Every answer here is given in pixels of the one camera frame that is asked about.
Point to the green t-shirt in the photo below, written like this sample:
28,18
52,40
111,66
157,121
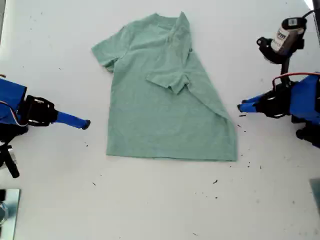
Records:
155,120

